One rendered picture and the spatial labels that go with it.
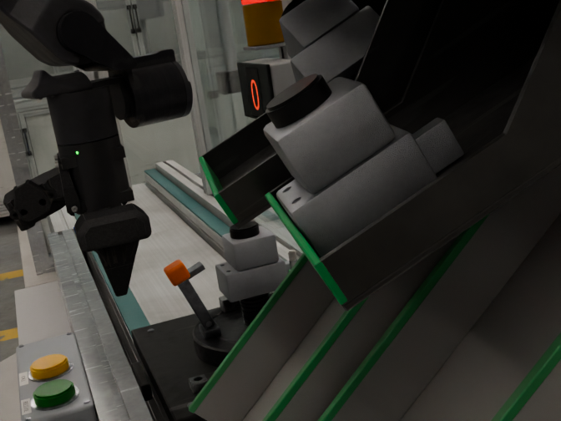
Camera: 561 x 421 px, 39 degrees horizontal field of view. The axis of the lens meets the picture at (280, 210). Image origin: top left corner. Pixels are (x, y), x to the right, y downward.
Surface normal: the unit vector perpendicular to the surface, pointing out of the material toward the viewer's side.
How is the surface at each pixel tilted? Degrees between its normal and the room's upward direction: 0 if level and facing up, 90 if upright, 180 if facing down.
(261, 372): 90
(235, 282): 90
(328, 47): 53
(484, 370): 45
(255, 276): 90
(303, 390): 90
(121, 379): 0
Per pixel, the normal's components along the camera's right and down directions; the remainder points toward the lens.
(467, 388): -0.79, -0.55
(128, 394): -0.14, -0.96
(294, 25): -0.15, -0.36
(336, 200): 0.17, 0.23
